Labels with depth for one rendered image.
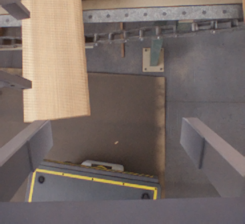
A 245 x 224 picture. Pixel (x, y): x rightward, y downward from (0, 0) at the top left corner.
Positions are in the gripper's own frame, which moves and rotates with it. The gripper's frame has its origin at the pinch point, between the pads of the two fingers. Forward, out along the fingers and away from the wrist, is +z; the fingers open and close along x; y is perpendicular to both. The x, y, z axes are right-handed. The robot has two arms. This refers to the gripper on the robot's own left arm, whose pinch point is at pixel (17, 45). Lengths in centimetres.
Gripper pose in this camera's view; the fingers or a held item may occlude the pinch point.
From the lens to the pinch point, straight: 36.0
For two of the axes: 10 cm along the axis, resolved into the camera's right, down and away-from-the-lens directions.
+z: 1.1, 1.4, 9.8
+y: 9.9, -1.2, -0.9
